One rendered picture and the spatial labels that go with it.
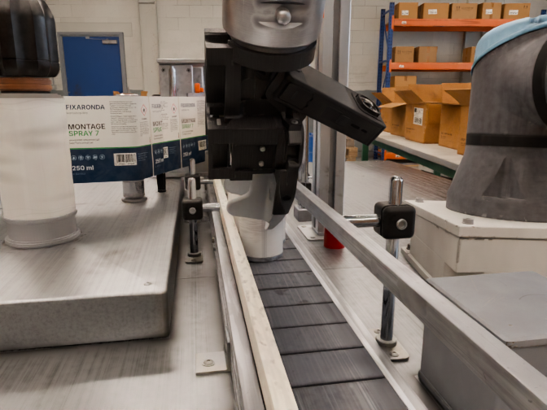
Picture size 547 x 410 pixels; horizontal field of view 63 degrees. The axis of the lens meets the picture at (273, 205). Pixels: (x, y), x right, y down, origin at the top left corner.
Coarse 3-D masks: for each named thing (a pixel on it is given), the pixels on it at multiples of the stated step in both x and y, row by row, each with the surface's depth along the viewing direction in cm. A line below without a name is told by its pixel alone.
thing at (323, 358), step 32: (288, 256) 53; (288, 288) 44; (320, 288) 44; (288, 320) 38; (320, 320) 38; (288, 352) 33; (320, 352) 33; (352, 352) 33; (320, 384) 29; (352, 384) 29; (384, 384) 29
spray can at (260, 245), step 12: (240, 228) 52; (252, 228) 50; (264, 228) 50; (276, 228) 51; (252, 240) 50; (264, 240) 50; (276, 240) 51; (252, 252) 51; (264, 252) 51; (276, 252) 51
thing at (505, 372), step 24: (312, 192) 49; (336, 216) 39; (360, 240) 32; (384, 264) 28; (408, 288) 25; (432, 288) 24; (432, 312) 22; (456, 312) 21; (456, 336) 20; (480, 336) 19; (480, 360) 18; (504, 360) 17; (504, 384) 17; (528, 384) 16; (528, 408) 16
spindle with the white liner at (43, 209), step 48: (0, 0) 50; (0, 48) 50; (48, 48) 54; (0, 96) 52; (48, 96) 54; (0, 144) 53; (48, 144) 54; (0, 192) 56; (48, 192) 55; (48, 240) 56
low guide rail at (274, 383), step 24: (216, 192) 77; (240, 240) 48; (240, 264) 40; (240, 288) 37; (264, 312) 31; (264, 336) 28; (264, 360) 26; (264, 384) 25; (288, 384) 24; (288, 408) 22
